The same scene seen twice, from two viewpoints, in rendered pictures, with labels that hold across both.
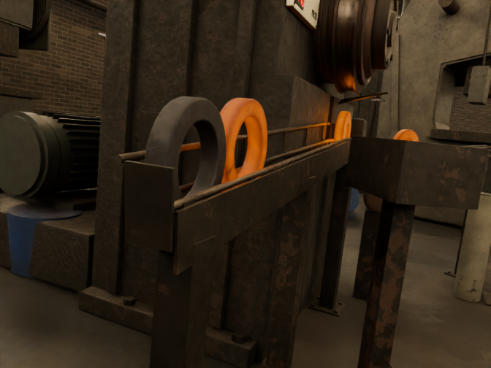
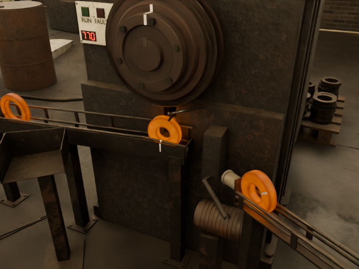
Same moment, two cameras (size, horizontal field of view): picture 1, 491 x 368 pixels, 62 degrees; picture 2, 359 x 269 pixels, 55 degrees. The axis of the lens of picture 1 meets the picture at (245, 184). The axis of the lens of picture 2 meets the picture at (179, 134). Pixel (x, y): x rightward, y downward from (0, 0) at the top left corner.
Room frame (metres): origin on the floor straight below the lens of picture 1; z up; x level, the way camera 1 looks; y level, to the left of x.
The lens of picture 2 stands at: (1.66, -1.68, 1.47)
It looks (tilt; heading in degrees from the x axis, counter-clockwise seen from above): 29 degrees down; 90
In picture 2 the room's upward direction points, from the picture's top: straight up
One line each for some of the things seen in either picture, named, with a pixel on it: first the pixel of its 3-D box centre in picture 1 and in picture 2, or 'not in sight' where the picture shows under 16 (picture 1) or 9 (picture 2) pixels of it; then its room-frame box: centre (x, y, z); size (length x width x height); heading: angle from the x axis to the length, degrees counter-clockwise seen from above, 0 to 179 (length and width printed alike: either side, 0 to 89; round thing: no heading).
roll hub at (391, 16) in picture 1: (386, 29); (149, 53); (1.55, -0.45, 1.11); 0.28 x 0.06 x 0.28; 156
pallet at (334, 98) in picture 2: not in sight; (275, 93); (2.56, 1.36, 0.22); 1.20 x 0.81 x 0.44; 154
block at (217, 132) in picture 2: (350, 146); (215, 153); (1.81, -0.44, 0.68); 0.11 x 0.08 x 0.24; 66
